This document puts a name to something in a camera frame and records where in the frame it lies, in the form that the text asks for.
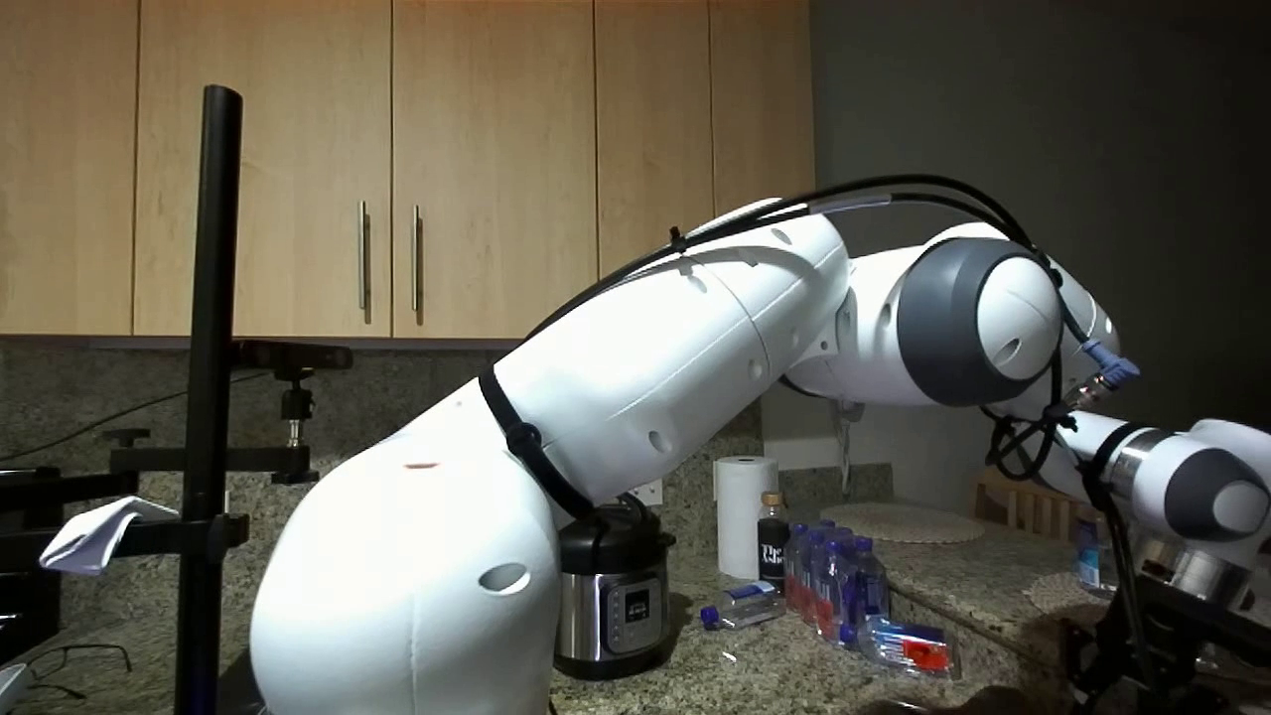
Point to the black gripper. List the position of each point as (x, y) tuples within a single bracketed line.
[(1142, 656)]

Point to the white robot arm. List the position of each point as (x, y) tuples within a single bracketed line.
[(423, 574)]

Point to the white paper towel roll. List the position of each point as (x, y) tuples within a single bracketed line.
[(739, 487)]

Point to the left wooden chair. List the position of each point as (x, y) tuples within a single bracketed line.
[(1026, 506)]

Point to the red blue plastic package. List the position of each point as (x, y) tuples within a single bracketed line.
[(913, 647)]

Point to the pack of blue-capped bottles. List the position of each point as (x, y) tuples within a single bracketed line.
[(837, 580)]

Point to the silver pressure cooker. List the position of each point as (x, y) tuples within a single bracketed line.
[(612, 593)]

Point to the crumpled white paper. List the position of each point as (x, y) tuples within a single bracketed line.
[(86, 545)]

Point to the wooden wall cabinet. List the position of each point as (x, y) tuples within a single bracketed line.
[(411, 167)]

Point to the black camera stand pole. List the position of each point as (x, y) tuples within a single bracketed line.
[(210, 402)]

